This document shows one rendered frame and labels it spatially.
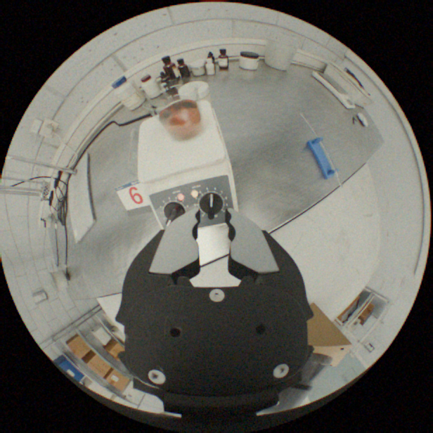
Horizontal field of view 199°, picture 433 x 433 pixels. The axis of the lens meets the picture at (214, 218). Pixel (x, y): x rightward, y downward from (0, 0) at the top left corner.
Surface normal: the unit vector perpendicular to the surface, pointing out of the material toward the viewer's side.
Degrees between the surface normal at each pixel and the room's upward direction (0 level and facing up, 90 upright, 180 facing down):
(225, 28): 90
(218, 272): 0
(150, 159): 0
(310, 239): 0
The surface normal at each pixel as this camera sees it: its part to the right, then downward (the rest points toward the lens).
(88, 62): 0.45, 0.89
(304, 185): -0.08, 0.02
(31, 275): 0.89, -0.45
